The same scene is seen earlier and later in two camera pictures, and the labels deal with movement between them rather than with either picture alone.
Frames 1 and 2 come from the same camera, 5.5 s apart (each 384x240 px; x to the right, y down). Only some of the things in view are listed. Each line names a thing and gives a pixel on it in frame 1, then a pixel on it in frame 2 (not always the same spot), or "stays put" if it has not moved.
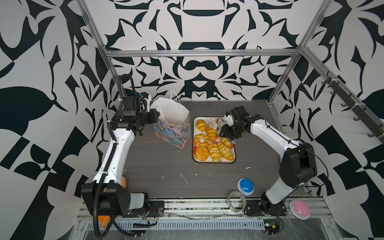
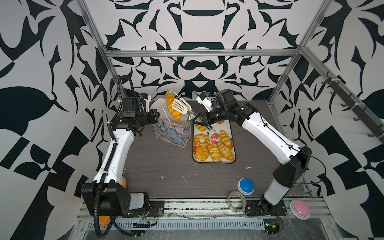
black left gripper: (153, 117) stays put
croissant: (201, 125) stays put
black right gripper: (225, 132) -> (205, 117)
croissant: (226, 142) stays put
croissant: (212, 133) -> (170, 98)
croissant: (225, 151) stays put
